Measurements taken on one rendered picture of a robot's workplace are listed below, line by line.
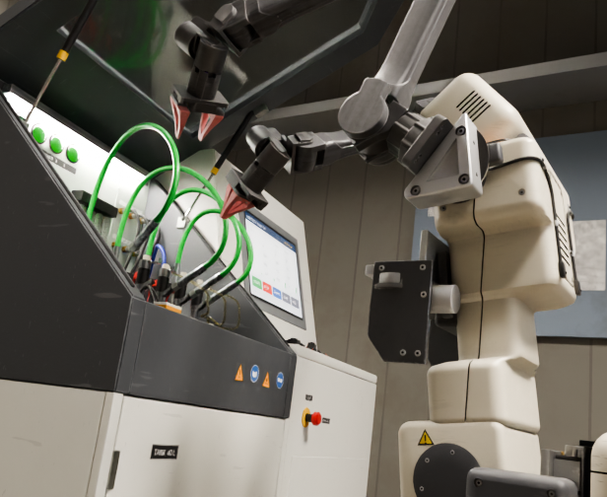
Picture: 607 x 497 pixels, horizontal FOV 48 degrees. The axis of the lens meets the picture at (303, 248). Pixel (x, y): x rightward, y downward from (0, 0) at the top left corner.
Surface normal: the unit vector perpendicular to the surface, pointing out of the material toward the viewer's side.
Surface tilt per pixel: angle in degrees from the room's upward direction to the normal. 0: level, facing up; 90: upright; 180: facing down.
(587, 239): 90
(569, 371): 90
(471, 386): 90
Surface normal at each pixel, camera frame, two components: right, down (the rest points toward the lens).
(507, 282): -0.52, -0.28
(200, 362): 0.91, 0.01
